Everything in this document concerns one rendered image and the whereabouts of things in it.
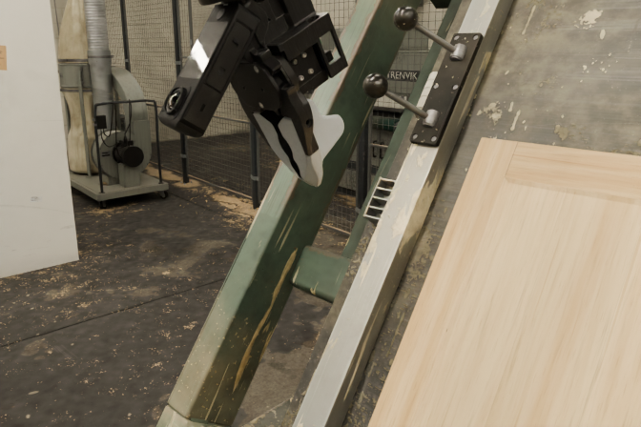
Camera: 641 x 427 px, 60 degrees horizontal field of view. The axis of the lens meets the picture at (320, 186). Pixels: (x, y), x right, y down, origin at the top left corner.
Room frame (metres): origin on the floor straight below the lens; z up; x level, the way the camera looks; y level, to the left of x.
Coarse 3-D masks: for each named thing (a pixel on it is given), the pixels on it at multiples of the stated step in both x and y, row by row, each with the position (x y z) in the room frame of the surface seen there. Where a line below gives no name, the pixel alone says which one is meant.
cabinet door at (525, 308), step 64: (512, 192) 0.73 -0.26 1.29; (576, 192) 0.68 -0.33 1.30; (640, 192) 0.64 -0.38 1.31; (448, 256) 0.72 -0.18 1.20; (512, 256) 0.68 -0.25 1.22; (576, 256) 0.63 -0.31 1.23; (640, 256) 0.60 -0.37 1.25; (448, 320) 0.67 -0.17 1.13; (512, 320) 0.62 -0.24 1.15; (576, 320) 0.59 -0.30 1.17; (640, 320) 0.55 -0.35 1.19; (384, 384) 0.66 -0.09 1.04; (448, 384) 0.62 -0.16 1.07; (512, 384) 0.58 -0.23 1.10; (576, 384) 0.54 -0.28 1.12; (640, 384) 0.51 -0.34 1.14
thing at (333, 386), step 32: (480, 0) 0.96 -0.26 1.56; (512, 0) 0.97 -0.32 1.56; (480, 64) 0.90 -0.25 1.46; (448, 128) 0.84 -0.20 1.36; (416, 160) 0.83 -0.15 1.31; (416, 192) 0.79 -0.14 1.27; (384, 224) 0.79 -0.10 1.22; (416, 224) 0.79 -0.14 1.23; (384, 256) 0.76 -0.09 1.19; (352, 288) 0.75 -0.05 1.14; (384, 288) 0.73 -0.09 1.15; (352, 320) 0.72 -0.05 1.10; (352, 352) 0.69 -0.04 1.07; (320, 384) 0.68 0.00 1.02; (352, 384) 0.68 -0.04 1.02; (320, 416) 0.66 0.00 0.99
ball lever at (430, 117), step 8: (376, 72) 0.83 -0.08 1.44; (368, 80) 0.82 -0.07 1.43; (376, 80) 0.82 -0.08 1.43; (384, 80) 0.82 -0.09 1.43; (368, 88) 0.82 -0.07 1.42; (376, 88) 0.81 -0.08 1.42; (384, 88) 0.82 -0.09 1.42; (368, 96) 0.83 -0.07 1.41; (376, 96) 0.82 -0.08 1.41; (392, 96) 0.83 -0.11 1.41; (400, 104) 0.84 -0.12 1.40; (408, 104) 0.84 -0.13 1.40; (416, 112) 0.84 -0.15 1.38; (424, 112) 0.84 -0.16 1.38; (432, 112) 0.84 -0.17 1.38; (424, 120) 0.84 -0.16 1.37; (432, 120) 0.84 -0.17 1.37
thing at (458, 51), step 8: (400, 8) 0.88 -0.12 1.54; (408, 8) 0.87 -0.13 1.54; (400, 16) 0.87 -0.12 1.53; (408, 16) 0.86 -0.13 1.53; (416, 16) 0.87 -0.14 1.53; (400, 24) 0.87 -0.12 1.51; (408, 24) 0.87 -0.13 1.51; (416, 24) 0.88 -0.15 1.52; (424, 32) 0.88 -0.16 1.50; (432, 32) 0.89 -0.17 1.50; (440, 40) 0.89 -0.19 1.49; (448, 48) 0.89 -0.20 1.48; (456, 48) 0.89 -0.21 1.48; (464, 48) 0.89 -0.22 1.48; (456, 56) 0.89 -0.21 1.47
